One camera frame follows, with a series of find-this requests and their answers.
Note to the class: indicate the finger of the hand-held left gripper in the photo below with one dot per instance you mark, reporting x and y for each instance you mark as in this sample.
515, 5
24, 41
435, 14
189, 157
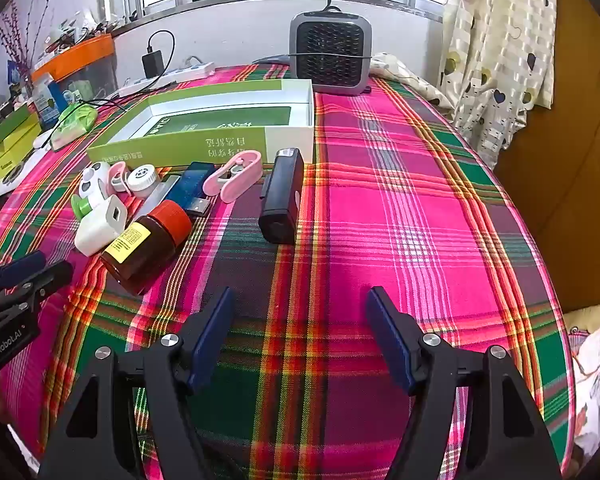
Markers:
22, 266
50, 276

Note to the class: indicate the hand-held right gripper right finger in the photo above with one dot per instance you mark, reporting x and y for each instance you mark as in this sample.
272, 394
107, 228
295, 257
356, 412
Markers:
390, 340

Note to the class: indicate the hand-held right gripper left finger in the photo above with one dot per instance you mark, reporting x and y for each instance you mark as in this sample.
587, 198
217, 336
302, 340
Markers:
212, 340

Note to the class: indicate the white charger cube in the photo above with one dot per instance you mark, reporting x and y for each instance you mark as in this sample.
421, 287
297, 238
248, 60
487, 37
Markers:
97, 230

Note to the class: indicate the brown bottle with red cap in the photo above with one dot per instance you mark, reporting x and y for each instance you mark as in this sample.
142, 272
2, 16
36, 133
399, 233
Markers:
140, 255

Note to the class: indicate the white panda-face gadget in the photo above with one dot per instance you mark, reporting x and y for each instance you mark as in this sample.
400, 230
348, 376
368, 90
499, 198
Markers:
92, 176

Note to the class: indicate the white round jar printed lid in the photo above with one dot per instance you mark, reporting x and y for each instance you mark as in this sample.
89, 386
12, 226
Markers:
142, 181

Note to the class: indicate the blue usb stick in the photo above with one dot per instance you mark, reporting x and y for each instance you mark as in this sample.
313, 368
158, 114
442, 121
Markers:
190, 185

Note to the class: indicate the black cylinder container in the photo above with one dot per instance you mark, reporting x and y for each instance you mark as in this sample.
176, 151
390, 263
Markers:
280, 195

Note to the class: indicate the green and white cardboard box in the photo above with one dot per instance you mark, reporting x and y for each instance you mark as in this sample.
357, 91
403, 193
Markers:
290, 135

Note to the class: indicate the yellow-green carton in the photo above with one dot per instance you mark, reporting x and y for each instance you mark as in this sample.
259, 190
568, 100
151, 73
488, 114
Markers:
10, 160

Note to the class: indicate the silver metal plate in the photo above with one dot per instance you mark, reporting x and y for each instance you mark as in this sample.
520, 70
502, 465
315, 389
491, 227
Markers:
156, 196

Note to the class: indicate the dark green carton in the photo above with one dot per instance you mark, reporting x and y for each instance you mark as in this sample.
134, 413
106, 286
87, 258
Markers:
10, 132

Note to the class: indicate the pink green plaid tablecloth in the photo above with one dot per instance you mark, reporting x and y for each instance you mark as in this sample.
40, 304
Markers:
405, 200

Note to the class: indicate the green tissue pack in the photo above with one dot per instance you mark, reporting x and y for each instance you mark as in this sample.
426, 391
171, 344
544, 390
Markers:
72, 125

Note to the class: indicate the blue and white box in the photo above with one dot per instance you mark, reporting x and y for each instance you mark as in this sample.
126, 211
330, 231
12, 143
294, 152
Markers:
47, 100

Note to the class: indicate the floral bedding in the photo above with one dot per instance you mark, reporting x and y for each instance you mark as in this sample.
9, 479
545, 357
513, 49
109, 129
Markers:
595, 385

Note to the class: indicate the clear bin with orange lid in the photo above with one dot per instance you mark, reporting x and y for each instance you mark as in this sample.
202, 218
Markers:
80, 55

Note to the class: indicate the purple flower branches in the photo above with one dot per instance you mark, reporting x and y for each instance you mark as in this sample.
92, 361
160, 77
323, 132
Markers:
17, 35

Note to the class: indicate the black charger adapter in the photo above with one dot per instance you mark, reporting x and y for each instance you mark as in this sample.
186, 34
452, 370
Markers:
153, 64

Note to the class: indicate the pile of windowsill clutter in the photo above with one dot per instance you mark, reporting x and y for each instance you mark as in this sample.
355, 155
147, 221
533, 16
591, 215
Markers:
75, 32

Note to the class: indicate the white power strip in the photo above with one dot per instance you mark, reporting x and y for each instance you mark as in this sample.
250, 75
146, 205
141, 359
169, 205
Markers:
192, 69

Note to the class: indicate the wooden wardrobe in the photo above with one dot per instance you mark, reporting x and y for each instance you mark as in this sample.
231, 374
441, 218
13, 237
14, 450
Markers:
570, 160

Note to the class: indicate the cream patterned cloth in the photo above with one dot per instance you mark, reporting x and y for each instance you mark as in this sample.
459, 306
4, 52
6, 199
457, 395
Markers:
410, 77

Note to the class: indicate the grey fan heater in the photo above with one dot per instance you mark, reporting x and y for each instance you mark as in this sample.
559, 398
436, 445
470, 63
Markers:
330, 55

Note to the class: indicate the cream heart-print curtain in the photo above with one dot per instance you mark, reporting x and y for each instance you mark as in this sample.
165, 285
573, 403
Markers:
500, 60

